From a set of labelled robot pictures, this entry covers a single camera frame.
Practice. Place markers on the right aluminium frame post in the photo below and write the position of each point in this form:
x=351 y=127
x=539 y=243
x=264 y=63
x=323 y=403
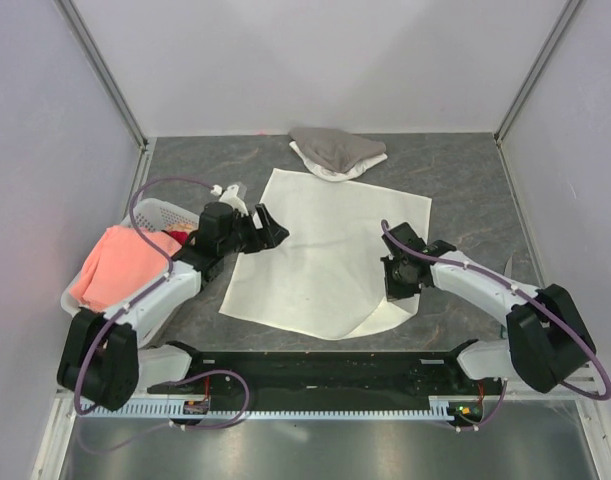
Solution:
x=553 y=40

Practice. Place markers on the green handled knife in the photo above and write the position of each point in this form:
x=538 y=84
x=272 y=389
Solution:
x=508 y=272

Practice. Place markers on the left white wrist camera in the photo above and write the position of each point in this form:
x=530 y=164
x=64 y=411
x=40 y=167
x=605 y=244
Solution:
x=233 y=195

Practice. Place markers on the white cloth napkin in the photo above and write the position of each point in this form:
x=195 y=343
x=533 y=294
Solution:
x=326 y=280

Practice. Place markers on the grey folded cloth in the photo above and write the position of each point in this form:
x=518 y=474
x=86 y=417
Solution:
x=335 y=149

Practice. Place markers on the red item in basket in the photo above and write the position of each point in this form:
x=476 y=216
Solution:
x=180 y=232

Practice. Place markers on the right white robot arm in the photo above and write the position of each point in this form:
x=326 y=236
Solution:
x=546 y=338

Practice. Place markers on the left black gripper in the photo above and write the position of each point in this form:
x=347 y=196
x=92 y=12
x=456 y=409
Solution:
x=272 y=234

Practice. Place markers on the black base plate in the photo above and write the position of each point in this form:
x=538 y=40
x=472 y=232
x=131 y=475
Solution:
x=345 y=381

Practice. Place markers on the white cable duct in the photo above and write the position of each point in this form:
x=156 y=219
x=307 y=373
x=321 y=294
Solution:
x=194 y=407

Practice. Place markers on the left aluminium frame post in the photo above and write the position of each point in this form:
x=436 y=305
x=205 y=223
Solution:
x=95 y=58

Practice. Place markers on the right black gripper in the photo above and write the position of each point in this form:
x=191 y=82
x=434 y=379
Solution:
x=393 y=291

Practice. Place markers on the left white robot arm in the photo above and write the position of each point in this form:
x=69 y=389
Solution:
x=101 y=361

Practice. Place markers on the pink cloth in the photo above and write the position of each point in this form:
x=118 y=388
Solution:
x=120 y=263

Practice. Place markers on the aluminium frame post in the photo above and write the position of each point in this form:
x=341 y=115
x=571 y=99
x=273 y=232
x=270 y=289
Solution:
x=95 y=58
x=553 y=40

